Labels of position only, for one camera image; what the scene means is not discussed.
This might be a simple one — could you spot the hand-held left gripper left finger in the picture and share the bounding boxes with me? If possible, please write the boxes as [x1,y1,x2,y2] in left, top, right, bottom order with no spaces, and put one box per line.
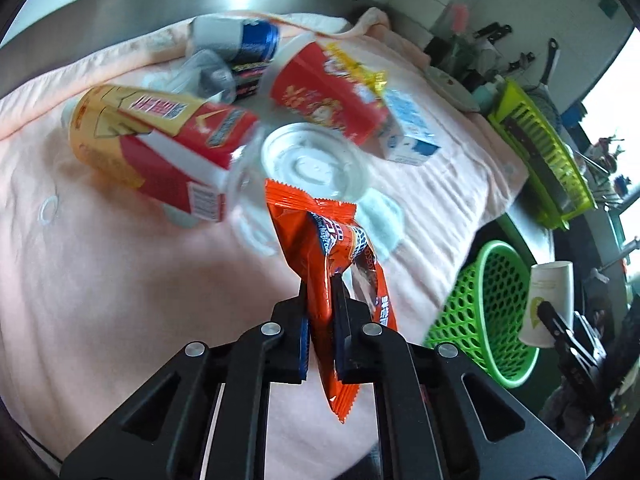
[60,280,312,480]

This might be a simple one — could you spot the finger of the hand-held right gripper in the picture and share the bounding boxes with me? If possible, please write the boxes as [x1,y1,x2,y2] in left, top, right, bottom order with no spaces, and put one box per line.
[536,301,618,423]

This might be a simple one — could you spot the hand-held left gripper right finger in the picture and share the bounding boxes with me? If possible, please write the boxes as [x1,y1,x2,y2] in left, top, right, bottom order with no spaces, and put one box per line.
[331,274,586,480]

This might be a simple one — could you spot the white paper cup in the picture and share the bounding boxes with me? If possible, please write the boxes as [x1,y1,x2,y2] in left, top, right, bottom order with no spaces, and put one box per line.
[519,261,575,348]

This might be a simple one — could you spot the green plastic basket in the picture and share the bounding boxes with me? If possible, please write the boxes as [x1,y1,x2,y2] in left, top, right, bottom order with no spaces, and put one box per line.
[424,240,541,390]

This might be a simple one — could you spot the orange snack wrapper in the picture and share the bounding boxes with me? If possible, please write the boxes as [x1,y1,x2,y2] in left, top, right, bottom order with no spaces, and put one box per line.
[264,179,399,426]

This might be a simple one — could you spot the black cardboard box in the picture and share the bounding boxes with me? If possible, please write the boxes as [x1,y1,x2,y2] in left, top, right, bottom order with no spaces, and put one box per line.
[220,57,273,103]

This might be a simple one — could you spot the blue white drink can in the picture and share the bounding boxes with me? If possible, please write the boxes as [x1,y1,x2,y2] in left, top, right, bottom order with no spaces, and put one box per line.
[189,16,281,63]

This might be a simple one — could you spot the yellow-green dish rack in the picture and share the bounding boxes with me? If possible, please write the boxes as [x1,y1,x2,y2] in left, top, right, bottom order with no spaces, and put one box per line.
[487,79,598,231]

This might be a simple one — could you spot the clear plastic dome lid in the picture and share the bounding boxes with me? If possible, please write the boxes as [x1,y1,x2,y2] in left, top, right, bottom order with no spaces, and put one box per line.
[260,122,373,206]

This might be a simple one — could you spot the pink towel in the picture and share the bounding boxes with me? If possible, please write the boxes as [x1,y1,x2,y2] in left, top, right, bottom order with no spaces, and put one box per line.
[0,7,530,480]

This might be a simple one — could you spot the blue white milk carton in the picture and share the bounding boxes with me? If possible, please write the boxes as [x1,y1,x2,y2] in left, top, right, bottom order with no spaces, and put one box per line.
[375,89,442,166]

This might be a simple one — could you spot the white plate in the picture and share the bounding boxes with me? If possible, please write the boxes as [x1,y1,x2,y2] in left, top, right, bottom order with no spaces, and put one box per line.
[425,67,481,111]

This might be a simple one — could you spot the red paper cup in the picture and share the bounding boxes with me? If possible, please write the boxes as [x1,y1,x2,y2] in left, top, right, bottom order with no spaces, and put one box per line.
[267,35,391,147]

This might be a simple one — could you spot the frying pan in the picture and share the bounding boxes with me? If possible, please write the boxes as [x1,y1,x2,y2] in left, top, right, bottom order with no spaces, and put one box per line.
[525,37,562,95]

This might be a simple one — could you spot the yellow red labelled drink bottle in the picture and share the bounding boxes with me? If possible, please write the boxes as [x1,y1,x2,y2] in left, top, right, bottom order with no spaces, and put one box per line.
[61,85,281,258]

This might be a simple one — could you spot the yellow snack wrapper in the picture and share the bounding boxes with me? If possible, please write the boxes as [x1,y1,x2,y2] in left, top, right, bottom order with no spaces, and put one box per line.
[325,42,390,96]

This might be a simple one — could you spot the clear plastic bag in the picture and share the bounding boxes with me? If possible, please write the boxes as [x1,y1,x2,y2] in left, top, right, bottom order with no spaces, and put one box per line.
[172,50,238,106]

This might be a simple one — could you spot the black handled knife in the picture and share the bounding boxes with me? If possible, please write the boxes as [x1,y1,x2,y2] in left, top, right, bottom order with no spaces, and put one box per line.
[472,22,513,42]

